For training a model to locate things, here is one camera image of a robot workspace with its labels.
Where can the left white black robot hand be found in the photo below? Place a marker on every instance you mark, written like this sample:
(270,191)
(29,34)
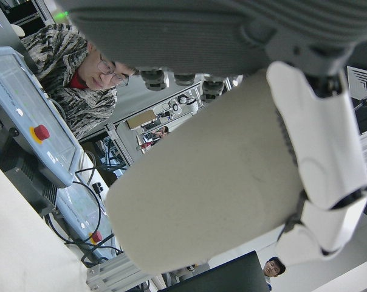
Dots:
(201,30)

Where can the brown cardboard box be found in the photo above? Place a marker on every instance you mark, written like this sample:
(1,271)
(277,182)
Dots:
(141,119)

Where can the person in camouflage jacket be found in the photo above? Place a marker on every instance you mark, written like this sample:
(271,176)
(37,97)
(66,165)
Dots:
(74,100)

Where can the white ceiling air vent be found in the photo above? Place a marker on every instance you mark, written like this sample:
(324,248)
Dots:
(364,82)

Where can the teach pendant with wrinkled film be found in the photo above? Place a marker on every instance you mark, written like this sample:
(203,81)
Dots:
(25,106)

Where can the black laptop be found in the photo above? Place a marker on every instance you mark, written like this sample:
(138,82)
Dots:
(1,36)

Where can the grey blue teach pendant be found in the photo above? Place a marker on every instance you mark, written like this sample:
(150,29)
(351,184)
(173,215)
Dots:
(77,210)

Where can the grey electronics box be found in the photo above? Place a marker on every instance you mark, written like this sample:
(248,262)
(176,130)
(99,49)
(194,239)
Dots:
(34,182)

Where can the black monitor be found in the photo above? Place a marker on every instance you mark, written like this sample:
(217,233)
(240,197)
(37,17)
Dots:
(226,273)

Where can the person with black hair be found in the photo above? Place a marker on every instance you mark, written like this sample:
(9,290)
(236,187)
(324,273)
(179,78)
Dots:
(274,267)

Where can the white table cover sheet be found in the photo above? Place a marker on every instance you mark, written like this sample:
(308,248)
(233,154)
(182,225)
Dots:
(19,243)

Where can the aluminium profile post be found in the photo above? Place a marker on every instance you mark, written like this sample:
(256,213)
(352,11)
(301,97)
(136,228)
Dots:
(116,272)

